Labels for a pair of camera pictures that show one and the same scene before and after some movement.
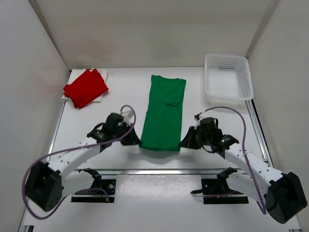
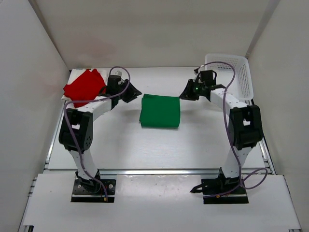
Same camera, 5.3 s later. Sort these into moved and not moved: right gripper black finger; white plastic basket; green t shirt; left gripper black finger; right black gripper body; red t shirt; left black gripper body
Moved: green t shirt; right gripper black finger; left black gripper body; right black gripper body; left gripper black finger
Not moved: red t shirt; white plastic basket
